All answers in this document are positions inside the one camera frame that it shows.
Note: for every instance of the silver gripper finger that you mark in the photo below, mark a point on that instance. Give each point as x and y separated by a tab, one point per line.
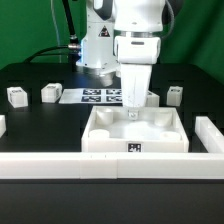
133	113

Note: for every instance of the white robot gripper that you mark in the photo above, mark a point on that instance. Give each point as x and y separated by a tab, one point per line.
136	56

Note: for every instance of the white square table top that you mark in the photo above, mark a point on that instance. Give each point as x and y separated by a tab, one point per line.
156	129

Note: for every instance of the white sheet with tag markers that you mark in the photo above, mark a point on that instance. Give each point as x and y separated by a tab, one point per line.
91	96

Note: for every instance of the white U-shaped obstacle fence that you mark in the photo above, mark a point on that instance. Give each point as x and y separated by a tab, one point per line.
111	165

